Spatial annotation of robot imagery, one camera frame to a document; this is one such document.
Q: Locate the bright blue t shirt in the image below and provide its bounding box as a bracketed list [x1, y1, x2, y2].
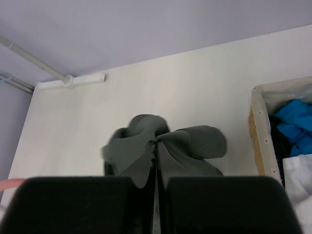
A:
[274, 99, 312, 157]

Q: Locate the metal clothes rack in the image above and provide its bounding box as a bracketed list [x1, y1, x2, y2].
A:
[0, 35, 106, 90]

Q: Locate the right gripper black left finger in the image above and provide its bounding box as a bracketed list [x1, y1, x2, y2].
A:
[0, 140, 156, 234]

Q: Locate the pink hanger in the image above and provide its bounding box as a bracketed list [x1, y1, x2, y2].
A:
[0, 178, 26, 192]

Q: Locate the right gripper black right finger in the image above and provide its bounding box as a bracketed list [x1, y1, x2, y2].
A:
[157, 170, 302, 234]

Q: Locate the dark grey t shirt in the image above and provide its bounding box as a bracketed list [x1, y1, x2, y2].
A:
[102, 114, 227, 188]

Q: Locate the white t shirt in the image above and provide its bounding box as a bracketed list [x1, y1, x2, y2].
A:
[283, 154, 312, 234]

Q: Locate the black t shirt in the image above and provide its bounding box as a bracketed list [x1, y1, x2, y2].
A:
[269, 116, 293, 187]

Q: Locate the wicker laundry basket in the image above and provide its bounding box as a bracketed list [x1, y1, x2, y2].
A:
[248, 76, 312, 183]

